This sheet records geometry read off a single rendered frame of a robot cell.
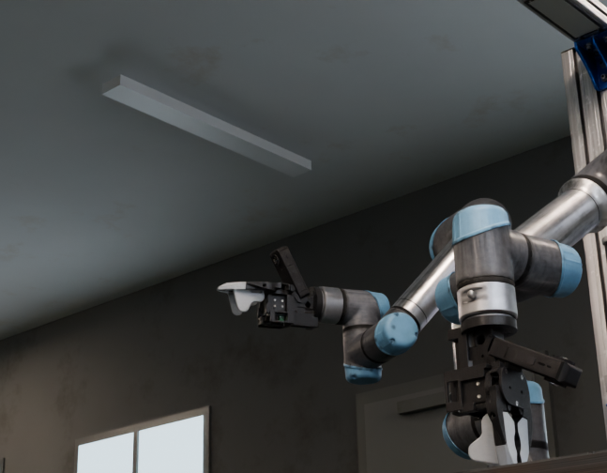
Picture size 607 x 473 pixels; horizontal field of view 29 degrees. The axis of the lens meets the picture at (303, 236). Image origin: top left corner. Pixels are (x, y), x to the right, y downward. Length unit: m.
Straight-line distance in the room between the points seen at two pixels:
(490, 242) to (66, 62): 3.72
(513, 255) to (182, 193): 4.81
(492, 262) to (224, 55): 3.56
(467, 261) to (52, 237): 5.52
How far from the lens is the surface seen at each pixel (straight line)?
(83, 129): 5.64
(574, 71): 2.71
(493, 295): 1.50
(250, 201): 6.36
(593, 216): 1.90
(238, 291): 2.33
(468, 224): 1.54
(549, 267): 1.59
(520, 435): 1.49
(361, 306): 2.41
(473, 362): 1.51
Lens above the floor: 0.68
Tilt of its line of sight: 22 degrees up
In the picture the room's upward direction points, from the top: 1 degrees counter-clockwise
